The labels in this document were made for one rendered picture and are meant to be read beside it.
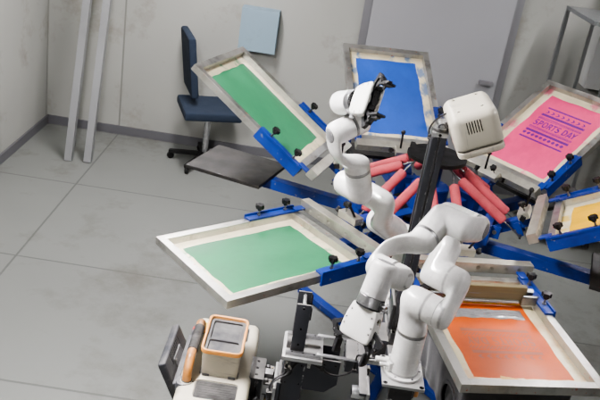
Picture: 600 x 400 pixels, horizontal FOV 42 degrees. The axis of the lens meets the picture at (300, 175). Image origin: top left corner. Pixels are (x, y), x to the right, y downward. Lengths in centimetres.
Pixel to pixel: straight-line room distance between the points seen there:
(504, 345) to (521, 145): 181
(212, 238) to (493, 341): 132
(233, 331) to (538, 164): 238
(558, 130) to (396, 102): 99
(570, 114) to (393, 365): 274
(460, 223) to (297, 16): 477
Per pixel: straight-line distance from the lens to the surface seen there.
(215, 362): 280
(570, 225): 405
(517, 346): 331
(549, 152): 474
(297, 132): 436
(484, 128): 240
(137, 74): 725
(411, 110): 493
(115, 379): 428
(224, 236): 365
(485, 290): 347
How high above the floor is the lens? 264
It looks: 22 degrees down
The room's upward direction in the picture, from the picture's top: 9 degrees clockwise
